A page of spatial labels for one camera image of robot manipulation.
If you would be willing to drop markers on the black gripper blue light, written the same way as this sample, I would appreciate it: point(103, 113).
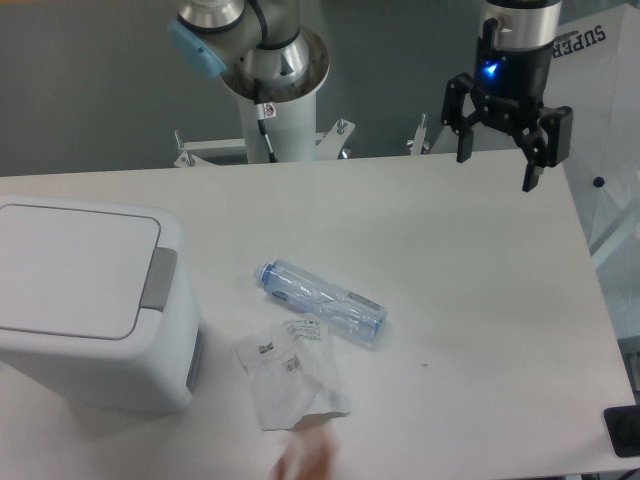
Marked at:
point(507, 91)

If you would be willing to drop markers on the white push-lid trash can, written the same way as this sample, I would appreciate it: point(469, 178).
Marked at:
point(97, 303)

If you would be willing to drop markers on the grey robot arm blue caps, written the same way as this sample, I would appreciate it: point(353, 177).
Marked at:
point(212, 35)

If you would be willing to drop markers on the blurred human hand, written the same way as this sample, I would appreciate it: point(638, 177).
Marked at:
point(310, 455)

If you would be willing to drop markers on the white umbrella with SUPERIOR print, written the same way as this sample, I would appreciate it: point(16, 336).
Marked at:
point(595, 71)

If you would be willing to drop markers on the clear plastic water bottle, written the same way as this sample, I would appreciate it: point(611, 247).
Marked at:
point(350, 314)

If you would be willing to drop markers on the black device at table corner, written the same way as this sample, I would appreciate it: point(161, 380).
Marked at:
point(623, 428)

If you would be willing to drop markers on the crumpled clear plastic bag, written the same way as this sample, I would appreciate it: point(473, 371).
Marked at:
point(292, 373)

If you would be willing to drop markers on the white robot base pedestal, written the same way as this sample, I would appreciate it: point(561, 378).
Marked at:
point(275, 91)

